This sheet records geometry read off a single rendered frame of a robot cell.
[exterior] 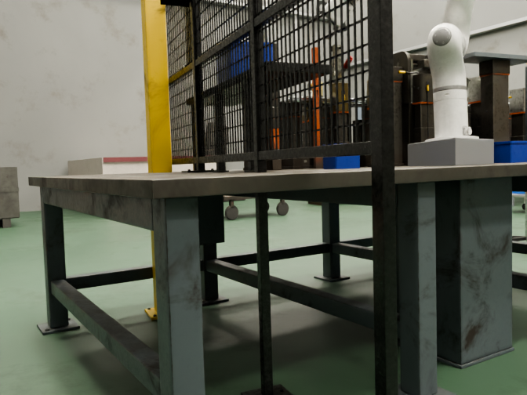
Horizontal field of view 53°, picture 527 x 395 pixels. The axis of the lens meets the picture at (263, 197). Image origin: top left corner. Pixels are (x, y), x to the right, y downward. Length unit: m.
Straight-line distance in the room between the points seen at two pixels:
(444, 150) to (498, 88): 0.65
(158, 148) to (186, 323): 1.50
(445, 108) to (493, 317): 0.78
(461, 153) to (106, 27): 9.77
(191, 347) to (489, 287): 1.21
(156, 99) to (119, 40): 8.68
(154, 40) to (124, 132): 8.40
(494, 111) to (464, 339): 1.03
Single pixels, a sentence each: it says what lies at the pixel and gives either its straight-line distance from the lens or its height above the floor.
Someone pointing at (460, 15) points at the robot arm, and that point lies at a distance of 2.18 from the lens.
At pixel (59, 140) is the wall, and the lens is 10.68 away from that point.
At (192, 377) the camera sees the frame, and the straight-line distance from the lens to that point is 1.24.
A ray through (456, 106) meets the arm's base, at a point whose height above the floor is 0.91.
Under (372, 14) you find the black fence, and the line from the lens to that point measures 1.09.
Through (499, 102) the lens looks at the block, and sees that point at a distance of 2.55.
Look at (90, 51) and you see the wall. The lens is 11.05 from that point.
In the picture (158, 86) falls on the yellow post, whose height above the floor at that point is 1.11.
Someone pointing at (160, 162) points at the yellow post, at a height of 0.75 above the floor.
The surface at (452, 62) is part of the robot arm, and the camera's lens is 2.07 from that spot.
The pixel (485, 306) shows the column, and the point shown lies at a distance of 2.07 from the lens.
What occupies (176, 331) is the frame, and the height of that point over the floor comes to 0.37.
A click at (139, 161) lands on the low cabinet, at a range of 8.36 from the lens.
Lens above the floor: 0.72
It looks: 4 degrees down
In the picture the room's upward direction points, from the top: 2 degrees counter-clockwise
